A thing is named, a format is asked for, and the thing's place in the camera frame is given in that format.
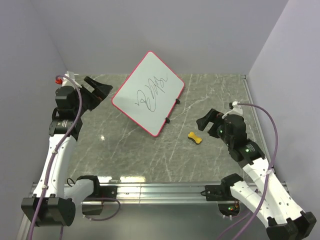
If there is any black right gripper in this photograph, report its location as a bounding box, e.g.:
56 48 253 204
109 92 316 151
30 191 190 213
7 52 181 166
196 108 234 147

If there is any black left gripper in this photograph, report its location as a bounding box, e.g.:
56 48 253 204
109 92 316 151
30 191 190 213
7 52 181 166
73 76 112 117

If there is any yellow bone-shaped eraser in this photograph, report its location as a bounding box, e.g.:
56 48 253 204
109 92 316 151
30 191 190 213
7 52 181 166
187 131 202 145

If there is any red framed whiteboard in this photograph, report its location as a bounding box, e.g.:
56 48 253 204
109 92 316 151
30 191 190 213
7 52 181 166
111 51 185 137

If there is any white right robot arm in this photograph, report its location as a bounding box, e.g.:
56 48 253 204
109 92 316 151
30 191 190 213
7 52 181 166
196 106 317 240

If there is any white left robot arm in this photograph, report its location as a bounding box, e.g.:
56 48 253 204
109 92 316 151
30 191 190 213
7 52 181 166
21 75 113 228

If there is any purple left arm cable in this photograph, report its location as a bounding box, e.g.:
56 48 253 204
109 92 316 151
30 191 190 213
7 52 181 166
26 74 121 240

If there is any aluminium mounting rail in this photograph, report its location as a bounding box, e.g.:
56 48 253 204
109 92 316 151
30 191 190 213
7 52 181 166
27 181 288 205

